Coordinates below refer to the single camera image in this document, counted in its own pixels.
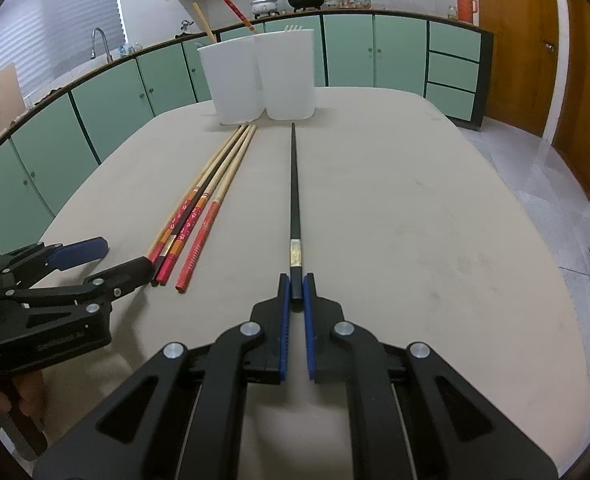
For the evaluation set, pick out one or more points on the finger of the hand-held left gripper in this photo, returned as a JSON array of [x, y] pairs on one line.
[[125, 272], [77, 252]]

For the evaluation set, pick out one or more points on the green base kitchen cabinets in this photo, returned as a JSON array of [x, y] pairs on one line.
[[400, 55]]

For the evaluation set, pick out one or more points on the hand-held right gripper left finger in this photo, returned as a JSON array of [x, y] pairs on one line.
[[285, 330]]

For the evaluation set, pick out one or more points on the jars on counter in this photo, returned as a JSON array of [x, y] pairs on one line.
[[347, 1]]

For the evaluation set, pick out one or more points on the small glass bottle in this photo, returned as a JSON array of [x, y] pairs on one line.
[[452, 13]]

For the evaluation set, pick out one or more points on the white cooking pot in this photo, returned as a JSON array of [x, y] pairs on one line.
[[265, 6]]

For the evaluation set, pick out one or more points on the white plastic utensil holder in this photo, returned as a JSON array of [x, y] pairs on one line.
[[285, 75]]

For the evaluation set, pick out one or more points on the black chopstick gold band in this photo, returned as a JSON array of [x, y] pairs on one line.
[[295, 200]]

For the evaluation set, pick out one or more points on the plain tan bamboo chopstick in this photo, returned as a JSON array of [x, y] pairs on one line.
[[202, 22]]

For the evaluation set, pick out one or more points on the white plastic fork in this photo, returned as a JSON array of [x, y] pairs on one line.
[[292, 28]]

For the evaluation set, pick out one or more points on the red single chopstick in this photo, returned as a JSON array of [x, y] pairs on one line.
[[232, 7]]

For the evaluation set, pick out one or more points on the orange thermos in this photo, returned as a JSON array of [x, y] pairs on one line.
[[466, 7]]

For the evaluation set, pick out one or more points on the black wok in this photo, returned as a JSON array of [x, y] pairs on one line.
[[306, 2]]

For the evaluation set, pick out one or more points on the plain wooden door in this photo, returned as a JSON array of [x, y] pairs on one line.
[[587, 90]]

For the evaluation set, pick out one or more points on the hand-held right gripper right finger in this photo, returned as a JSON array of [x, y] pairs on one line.
[[309, 330]]

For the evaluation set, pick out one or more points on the white window blinds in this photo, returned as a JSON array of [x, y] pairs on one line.
[[60, 25]]

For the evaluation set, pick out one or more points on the row of patterned chopsticks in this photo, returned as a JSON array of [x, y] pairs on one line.
[[215, 185]]

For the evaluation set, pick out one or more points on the metal kitchen faucet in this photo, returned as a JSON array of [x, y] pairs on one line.
[[100, 40]]

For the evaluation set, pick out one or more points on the person's left hand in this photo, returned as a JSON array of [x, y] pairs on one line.
[[27, 395]]

